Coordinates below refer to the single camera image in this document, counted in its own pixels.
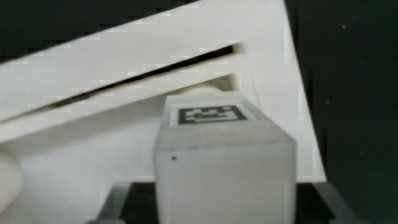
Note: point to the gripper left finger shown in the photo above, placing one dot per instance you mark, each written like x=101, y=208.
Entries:
x=131, y=205

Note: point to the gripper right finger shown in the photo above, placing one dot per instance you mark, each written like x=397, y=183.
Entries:
x=323, y=207

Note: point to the white table leg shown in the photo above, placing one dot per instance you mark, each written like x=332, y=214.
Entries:
x=225, y=162
x=12, y=184

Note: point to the white square table top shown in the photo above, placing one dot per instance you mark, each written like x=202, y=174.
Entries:
x=85, y=155

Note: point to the white right fence piece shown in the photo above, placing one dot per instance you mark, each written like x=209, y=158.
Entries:
x=218, y=37

